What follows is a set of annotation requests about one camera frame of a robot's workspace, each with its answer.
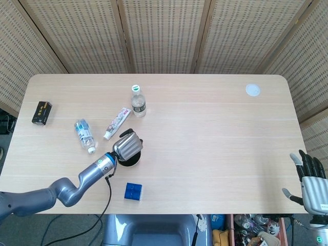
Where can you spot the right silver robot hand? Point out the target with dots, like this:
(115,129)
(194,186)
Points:
(316,192)

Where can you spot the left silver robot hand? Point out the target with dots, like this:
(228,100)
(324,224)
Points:
(128,146)

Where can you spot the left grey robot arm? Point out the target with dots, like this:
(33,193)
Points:
(77,189)

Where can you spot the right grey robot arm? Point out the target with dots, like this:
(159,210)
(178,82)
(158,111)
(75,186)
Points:
(319,230)

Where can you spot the black round cup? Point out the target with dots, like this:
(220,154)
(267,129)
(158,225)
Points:
(129,165)

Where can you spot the white toothpaste tube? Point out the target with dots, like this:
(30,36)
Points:
(116,123)

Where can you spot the green label water bottle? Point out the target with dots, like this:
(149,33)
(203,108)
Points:
(138,105)

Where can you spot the blue label water bottle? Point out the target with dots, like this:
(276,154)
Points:
(84,134)

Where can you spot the blue building block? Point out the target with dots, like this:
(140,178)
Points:
(132,191)

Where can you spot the red crate of clutter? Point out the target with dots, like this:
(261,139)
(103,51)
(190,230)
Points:
(256,230)

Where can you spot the grey robot torso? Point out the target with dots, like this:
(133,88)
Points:
(153,230)

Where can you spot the black box gold print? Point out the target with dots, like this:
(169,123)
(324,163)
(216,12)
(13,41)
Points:
(42,112)

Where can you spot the blue box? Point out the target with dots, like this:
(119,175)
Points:
(217,221)

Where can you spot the yellow bag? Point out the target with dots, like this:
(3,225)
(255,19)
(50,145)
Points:
(220,237)

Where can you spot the woven folding screen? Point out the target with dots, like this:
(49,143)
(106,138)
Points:
(164,33)

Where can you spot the white round table grommet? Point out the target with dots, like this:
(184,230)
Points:
(253,90)

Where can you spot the black equipment on floor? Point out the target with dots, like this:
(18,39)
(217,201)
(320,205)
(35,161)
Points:
(5,123)

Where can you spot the white bracket plate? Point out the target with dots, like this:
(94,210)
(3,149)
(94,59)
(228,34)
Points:
(202,224)

